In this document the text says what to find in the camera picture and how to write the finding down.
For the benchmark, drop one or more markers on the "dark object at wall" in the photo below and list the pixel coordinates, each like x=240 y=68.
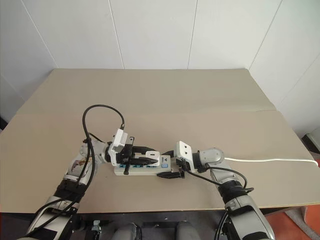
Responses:
x=1 y=122

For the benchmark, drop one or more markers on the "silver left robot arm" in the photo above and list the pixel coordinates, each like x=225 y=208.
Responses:
x=98 y=150

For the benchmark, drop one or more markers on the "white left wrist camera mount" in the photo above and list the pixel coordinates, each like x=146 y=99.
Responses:
x=120 y=140

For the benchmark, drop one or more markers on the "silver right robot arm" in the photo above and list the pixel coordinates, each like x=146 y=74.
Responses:
x=215 y=155

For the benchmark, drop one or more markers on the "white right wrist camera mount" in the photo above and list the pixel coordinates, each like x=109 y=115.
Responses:
x=183 y=150

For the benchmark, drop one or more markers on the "grey rounded robot shape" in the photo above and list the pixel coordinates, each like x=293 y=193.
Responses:
x=128 y=231
x=187 y=231

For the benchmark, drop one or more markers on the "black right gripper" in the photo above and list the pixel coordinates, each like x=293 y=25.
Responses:
x=182 y=165

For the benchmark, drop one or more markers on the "black frame under table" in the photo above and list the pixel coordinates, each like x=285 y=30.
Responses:
x=160 y=225

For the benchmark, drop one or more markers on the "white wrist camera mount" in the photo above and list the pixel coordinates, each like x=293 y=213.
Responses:
x=120 y=140
x=183 y=150

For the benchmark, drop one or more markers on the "white charger plug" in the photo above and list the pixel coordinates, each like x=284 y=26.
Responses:
x=153 y=156

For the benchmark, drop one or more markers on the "white power strip blue sockets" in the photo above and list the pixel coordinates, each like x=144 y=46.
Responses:
x=147 y=171

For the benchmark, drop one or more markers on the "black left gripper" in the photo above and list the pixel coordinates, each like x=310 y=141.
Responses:
x=127 y=154

